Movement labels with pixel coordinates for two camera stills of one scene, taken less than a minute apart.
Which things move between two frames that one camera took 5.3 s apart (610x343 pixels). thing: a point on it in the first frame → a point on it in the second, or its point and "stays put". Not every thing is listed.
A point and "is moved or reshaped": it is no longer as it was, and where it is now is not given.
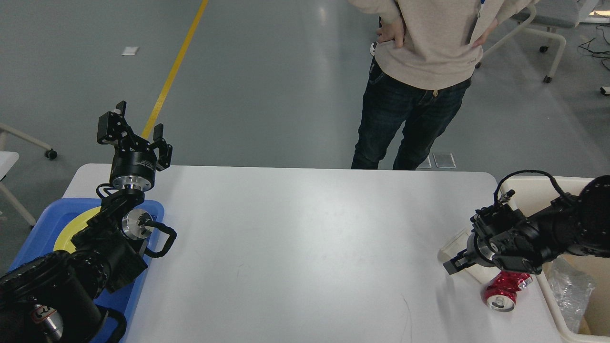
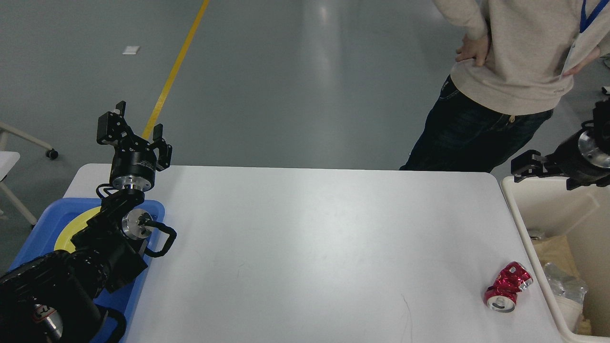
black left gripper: [134, 164] stays put
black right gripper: [477, 251] → [570, 161]
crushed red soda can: [500, 294] stays put
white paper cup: [484, 274] → [570, 311]
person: [422, 62] → [511, 73]
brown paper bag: [596, 319] is moved or reshaped
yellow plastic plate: [63, 241] stays put
